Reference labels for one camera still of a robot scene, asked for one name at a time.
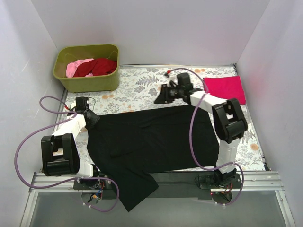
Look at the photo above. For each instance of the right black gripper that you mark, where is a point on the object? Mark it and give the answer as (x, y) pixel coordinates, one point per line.
(167, 93)

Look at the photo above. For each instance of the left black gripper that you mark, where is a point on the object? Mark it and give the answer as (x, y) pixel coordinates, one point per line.
(90, 117)

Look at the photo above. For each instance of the black t shirt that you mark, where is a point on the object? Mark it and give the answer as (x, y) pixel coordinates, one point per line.
(130, 147)

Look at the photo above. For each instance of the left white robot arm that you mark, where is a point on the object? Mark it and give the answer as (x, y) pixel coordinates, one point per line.
(59, 152)

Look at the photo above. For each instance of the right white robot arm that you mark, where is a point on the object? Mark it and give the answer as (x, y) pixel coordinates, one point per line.
(229, 121)

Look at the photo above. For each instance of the floral patterned table mat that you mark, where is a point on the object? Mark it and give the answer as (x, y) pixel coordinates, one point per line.
(139, 87)

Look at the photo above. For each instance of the olive green plastic bin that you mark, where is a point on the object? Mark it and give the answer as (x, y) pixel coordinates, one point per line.
(92, 83)

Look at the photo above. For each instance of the pink garment in bin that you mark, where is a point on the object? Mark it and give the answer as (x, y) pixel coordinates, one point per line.
(72, 67)

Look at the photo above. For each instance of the dark red garment in bin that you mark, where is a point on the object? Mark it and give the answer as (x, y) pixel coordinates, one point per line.
(96, 67)

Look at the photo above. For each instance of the folded magenta t shirt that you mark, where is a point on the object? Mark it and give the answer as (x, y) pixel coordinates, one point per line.
(226, 88)

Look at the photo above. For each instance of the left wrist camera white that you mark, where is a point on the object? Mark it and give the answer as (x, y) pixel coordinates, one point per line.
(69, 107)

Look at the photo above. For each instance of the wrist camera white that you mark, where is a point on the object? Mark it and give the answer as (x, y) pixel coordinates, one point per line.
(69, 107)
(171, 78)

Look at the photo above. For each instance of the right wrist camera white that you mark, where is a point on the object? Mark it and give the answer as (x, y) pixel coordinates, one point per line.
(171, 78)

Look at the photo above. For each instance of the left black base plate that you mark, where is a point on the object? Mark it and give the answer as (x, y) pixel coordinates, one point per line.
(93, 184)

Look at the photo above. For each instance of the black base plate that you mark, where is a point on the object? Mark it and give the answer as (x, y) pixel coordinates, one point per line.
(209, 180)
(93, 184)

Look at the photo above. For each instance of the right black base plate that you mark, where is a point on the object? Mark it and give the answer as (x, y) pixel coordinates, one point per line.
(209, 180)

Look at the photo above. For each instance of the aluminium frame rail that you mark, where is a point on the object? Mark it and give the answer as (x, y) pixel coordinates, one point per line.
(253, 181)

